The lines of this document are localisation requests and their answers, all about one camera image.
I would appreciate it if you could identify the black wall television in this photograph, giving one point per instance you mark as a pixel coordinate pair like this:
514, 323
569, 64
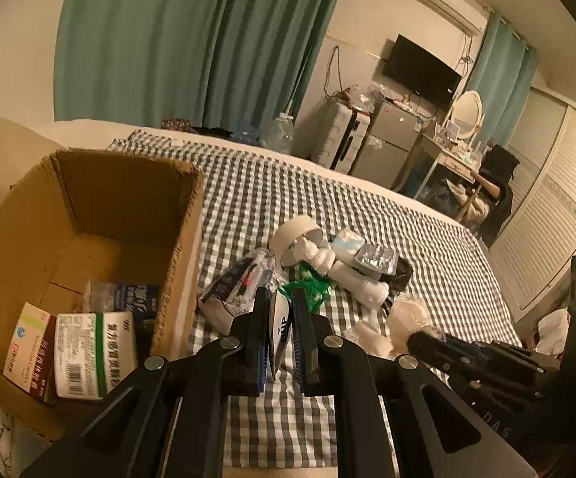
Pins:
422, 73

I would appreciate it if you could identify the teal window curtain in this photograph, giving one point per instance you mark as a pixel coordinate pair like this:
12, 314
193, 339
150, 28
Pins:
502, 77

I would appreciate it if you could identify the grey mini fridge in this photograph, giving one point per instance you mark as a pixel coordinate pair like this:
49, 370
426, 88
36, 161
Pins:
390, 139

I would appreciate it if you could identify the green white medicine box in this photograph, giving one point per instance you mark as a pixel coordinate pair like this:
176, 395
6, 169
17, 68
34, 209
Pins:
93, 353

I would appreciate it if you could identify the white suitcase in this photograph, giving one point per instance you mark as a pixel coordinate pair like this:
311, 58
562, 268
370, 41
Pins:
339, 138

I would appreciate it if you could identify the green snack packet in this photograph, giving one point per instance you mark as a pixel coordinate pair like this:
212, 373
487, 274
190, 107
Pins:
315, 286

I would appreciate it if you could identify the white vanity mirror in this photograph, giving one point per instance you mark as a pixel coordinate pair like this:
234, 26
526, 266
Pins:
464, 117

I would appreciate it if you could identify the cotton swab bag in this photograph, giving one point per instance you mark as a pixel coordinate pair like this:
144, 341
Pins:
232, 294

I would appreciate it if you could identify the orange white medicine box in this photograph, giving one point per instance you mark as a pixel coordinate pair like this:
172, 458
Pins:
30, 358

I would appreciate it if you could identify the white lotion bottle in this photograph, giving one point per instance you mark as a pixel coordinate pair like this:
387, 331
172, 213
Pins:
368, 292

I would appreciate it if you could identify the silver pill blister pack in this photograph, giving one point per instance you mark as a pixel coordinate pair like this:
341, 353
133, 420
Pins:
377, 258

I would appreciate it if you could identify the small card packet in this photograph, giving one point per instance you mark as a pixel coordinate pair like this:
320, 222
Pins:
141, 300

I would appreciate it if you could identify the white air conditioner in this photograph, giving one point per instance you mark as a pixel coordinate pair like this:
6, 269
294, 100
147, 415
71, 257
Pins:
460, 14

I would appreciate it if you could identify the brown cardboard box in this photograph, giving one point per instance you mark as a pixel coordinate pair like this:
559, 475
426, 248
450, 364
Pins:
82, 215

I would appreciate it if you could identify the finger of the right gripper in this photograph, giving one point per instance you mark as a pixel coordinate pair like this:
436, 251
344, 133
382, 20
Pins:
508, 361
441, 350

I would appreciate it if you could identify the blue white tissue pack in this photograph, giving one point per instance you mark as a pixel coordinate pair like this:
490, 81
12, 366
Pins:
346, 245

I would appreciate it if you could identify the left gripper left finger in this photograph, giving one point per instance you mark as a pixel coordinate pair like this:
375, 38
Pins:
245, 360

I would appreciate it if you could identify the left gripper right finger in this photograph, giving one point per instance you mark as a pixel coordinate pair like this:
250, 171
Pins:
327, 364

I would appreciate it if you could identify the white dressing table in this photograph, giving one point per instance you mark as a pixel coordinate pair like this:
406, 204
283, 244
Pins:
428, 163

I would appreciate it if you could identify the chair with black clothes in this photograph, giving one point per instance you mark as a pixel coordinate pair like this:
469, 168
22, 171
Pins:
489, 205

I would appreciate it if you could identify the large water bottle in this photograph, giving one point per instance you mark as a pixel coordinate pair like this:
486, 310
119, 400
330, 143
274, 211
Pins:
278, 134

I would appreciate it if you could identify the black hair scrunchie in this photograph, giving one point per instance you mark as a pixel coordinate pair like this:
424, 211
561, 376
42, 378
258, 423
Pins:
399, 280

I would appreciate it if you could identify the white figurine toy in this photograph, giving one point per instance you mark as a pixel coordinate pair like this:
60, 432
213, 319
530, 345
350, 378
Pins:
320, 259

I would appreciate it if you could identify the green curtain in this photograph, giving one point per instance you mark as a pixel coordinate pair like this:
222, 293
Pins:
214, 63

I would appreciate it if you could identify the white louvered wardrobe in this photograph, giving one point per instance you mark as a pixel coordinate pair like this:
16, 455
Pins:
535, 245

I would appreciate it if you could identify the white tape roll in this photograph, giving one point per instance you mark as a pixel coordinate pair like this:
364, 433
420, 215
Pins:
291, 230

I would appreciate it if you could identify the white blue cream tube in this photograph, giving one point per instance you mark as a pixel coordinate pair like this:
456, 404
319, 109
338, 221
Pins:
279, 329

